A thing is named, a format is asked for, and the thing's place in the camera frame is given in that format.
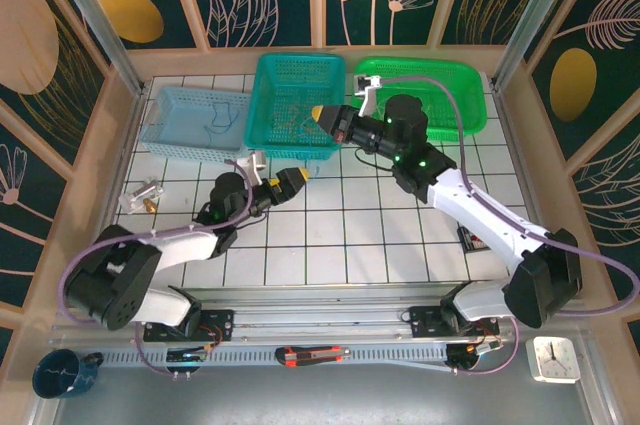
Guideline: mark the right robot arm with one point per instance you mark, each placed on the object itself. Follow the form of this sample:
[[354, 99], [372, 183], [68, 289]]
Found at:
[[480, 215]]

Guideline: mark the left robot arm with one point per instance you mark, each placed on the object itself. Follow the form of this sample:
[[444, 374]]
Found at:
[[185, 247]]

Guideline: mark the teal plastic basket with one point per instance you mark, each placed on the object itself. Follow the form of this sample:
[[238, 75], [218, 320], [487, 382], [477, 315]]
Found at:
[[280, 80]]

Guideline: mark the green plastic basket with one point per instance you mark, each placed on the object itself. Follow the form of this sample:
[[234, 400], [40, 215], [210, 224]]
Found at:
[[465, 95]]

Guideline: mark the brass fitting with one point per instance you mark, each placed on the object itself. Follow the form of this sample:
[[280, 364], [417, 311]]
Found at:
[[150, 205]]

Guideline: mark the light blue plastic basket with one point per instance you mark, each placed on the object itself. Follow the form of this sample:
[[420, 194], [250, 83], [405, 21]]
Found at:
[[175, 115]]

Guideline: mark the clear connector with brass parts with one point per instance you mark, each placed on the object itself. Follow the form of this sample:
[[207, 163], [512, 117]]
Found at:
[[135, 195]]

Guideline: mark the black device orange display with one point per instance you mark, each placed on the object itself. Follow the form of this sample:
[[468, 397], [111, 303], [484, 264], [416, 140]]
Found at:
[[467, 240]]

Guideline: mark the orange black utility knife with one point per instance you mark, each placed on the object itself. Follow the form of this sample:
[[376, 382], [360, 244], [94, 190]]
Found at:
[[310, 356]]

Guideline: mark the small circuit board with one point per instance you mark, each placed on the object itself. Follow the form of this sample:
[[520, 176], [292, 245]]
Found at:
[[187, 356], [470, 352]]

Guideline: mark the dark blue mug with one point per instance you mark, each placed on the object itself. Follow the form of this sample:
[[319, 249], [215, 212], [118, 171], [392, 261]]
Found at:
[[65, 375]]

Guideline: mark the white square clock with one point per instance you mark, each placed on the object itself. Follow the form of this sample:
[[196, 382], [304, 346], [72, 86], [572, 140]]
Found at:
[[552, 360]]

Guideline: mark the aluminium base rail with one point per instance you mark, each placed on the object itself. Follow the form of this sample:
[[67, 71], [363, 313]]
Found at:
[[325, 315]]

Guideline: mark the aluminium frame post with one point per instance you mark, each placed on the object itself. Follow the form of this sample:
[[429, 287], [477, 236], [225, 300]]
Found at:
[[100, 25], [535, 10]]

